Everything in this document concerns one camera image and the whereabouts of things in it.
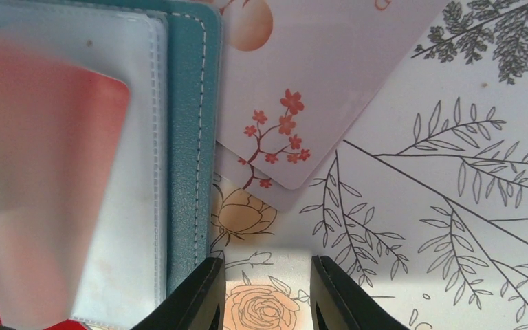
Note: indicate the red card with black stripe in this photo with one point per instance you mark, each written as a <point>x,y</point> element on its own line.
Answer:
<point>60,125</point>

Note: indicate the blue leather card holder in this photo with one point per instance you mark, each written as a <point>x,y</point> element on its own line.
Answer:
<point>151,231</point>

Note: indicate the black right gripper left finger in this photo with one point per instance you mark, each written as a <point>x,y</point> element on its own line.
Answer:
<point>197,303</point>

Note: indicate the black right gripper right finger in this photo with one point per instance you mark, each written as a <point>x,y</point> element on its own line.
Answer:
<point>338,302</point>

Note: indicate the white floral card on table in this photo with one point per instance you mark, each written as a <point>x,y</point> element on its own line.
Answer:
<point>297,73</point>

